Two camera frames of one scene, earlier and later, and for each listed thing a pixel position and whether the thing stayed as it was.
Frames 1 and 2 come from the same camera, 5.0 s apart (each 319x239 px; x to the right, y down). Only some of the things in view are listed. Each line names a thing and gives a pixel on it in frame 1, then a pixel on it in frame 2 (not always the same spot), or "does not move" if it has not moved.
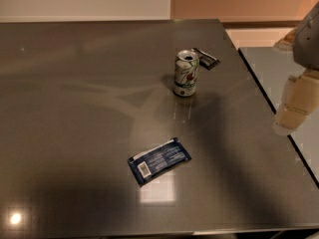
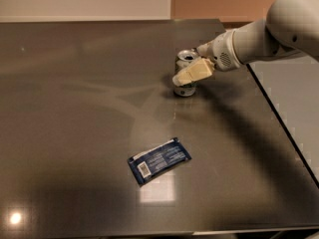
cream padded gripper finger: [300, 101] -> [218, 53]
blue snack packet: [149, 162] does not move
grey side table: [272, 68] does not move
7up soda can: [186, 73] does not move
